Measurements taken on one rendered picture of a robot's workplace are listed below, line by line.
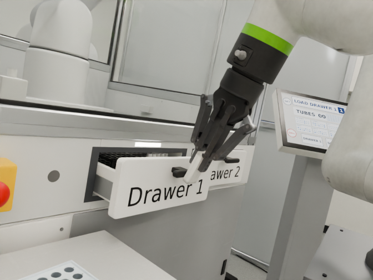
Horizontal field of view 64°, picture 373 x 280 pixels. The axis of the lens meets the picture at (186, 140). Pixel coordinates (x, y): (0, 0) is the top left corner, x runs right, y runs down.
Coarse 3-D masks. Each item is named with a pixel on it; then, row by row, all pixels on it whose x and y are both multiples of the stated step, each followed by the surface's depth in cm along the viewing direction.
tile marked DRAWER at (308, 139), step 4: (304, 136) 123; (308, 136) 123; (312, 136) 124; (316, 136) 124; (304, 140) 122; (308, 140) 122; (312, 140) 123; (316, 140) 123; (320, 140) 124; (316, 144) 122; (320, 144) 122
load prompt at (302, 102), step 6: (294, 102) 132; (300, 102) 133; (306, 102) 134; (312, 102) 135; (318, 102) 136; (312, 108) 133; (318, 108) 133; (324, 108) 134; (330, 108) 135; (336, 108) 136; (342, 108) 137; (342, 114) 135
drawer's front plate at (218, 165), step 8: (232, 152) 95; (240, 152) 100; (240, 160) 101; (216, 168) 90; (224, 168) 94; (232, 168) 98; (240, 168) 102; (216, 176) 91; (232, 176) 99; (240, 176) 104; (216, 184) 92
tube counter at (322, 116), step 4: (320, 112) 132; (320, 116) 131; (324, 116) 132; (328, 116) 132; (332, 116) 133; (336, 116) 133; (340, 116) 134; (324, 120) 130; (328, 120) 131; (332, 120) 131; (336, 120) 132; (340, 120) 132
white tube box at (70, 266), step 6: (60, 264) 40; (66, 264) 41; (72, 264) 41; (48, 270) 39; (54, 270) 39; (60, 270) 40; (66, 270) 41; (72, 270) 41; (78, 270) 40; (84, 270) 40; (30, 276) 37; (36, 276) 37; (42, 276) 38; (48, 276) 38; (54, 276) 39; (60, 276) 39; (66, 276) 39; (72, 276) 39; (78, 276) 40; (84, 276) 39; (90, 276) 39
